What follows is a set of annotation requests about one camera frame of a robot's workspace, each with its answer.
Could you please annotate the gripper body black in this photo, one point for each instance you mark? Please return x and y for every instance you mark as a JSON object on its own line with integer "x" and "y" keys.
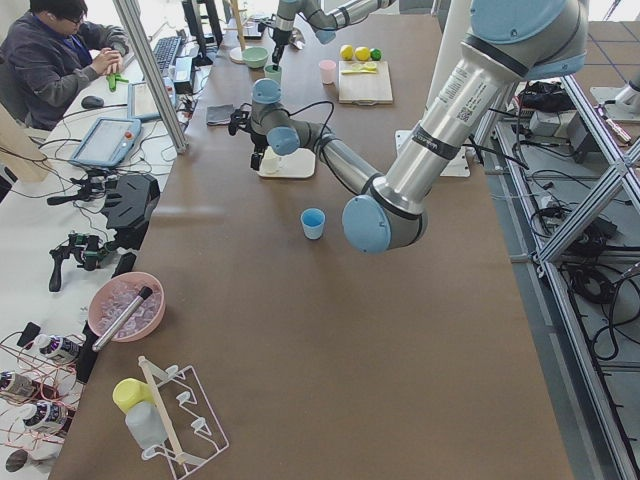
{"x": 278, "y": 38}
{"x": 258, "y": 143}

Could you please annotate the light green cup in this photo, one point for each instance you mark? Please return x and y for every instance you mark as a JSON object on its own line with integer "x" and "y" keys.
{"x": 273, "y": 72}

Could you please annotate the light blue cup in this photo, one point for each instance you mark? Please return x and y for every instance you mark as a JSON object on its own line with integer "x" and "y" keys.
{"x": 313, "y": 222}

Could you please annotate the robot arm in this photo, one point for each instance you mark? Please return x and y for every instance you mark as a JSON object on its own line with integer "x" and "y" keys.
{"x": 507, "y": 42}
{"x": 324, "y": 24}

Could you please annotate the cream rectangular rabbit tray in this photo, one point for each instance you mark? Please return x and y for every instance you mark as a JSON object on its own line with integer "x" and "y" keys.
{"x": 298, "y": 165}

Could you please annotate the light green bowl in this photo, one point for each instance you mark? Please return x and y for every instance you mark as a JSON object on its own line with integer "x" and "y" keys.
{"x": 255, "y": 57}

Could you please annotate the wooden stand with round base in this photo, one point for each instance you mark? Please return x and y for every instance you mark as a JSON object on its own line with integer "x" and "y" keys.
{"x": 237, "y": 53}

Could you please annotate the grey folded cloth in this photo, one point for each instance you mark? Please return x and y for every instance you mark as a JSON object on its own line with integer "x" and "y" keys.
{"x": 217, "y": 115}

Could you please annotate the pink cup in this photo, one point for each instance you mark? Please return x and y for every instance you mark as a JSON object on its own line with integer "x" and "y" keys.
{"x": 327, "y": 69}

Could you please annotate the upper whole lemon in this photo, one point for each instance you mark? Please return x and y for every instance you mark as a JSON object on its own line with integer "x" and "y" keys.
{"x": 347, "y": 52}

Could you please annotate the whole lemon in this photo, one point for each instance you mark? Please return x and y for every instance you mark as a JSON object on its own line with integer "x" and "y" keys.
{"x": 347, "y": 52}
{"x": 362, "y": 54}

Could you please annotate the lower whole lemon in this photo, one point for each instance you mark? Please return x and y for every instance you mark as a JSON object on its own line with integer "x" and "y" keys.
{"x": 362, "y": 54}

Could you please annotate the green lime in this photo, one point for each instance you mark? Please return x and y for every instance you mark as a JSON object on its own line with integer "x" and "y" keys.
{"x": 375, "y": 54}

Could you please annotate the yellow plastic knife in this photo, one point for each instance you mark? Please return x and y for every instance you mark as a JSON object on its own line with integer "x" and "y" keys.
{"x": 358, "y": 71}

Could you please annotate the wooden cutting board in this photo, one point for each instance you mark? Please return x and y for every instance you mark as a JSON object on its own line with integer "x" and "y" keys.
{"x": 365, "y": 89}

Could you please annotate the black keyboard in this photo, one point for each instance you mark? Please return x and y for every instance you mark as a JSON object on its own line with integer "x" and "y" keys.
{"x": 165, "y": 52}

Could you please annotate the blue teach pendant rear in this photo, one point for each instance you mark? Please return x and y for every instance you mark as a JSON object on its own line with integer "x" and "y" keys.
{"x": 140, "y": 103}

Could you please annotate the blue teach pendant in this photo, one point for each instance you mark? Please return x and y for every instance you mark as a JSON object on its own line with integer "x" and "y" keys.
{"x": 107, "y": 143}
{"x": 140, "y": 103}

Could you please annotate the black plastic cover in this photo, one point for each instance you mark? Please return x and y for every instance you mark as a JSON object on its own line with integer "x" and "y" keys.
{"x": 128, "y": 207}

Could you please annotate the blue teach pendant front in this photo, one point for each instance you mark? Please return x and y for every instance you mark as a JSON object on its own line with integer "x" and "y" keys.
{"x": 107, "y": 143}

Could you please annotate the green object in hands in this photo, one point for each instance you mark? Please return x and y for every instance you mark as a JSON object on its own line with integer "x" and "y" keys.
{"x": 114, "y": 80}

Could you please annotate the black computer mouse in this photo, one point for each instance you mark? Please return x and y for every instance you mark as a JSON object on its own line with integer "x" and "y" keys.
{"x": 91, "y": 102}

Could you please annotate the metal rod black tip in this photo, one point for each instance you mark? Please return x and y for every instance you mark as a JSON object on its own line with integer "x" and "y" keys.
{"x": 144, "y": 293}

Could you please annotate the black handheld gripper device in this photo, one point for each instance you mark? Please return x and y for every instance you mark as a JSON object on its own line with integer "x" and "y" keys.
{"x": 88, "y": 251}

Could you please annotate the seated person in grey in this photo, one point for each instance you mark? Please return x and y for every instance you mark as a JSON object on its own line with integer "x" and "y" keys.
{"x": 53, "y": 53}

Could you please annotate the yellow cup on rack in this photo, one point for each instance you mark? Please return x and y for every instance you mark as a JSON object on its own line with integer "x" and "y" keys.
{"x": 129, "y": 392}

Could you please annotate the clear cup on rack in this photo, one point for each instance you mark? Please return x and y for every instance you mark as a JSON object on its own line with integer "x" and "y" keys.
{"x": 145, "y": 425}

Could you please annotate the aluminium frame post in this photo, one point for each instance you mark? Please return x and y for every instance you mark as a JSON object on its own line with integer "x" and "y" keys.
{"x": 130, "y": 19}

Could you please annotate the white wire cup rack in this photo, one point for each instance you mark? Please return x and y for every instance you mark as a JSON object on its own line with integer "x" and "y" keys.
{"x": 195, "y": 435}

